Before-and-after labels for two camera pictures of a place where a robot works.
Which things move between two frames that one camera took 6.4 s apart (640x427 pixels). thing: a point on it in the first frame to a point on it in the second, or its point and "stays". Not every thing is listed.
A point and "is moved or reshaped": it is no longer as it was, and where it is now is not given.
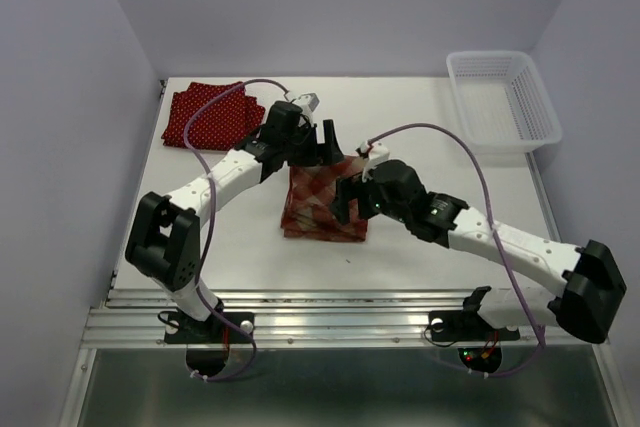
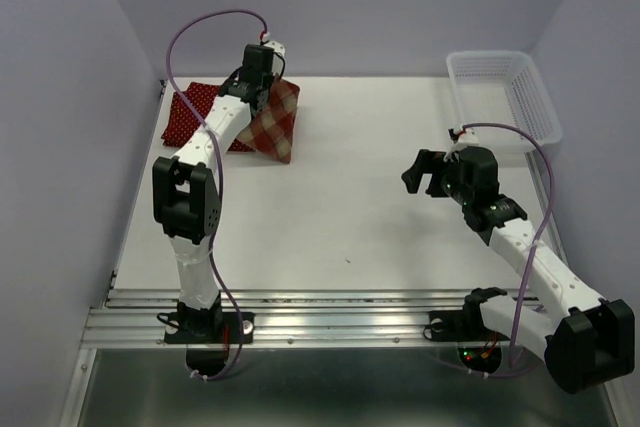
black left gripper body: (301, 149) to (270, 79)
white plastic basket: (503, 101) stays
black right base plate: (466, 326) stays
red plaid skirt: (311, 190) is moved or reshaped
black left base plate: (182, 329) stays
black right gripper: (347, 188) to (427, 162)
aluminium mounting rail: (308, 318) stays
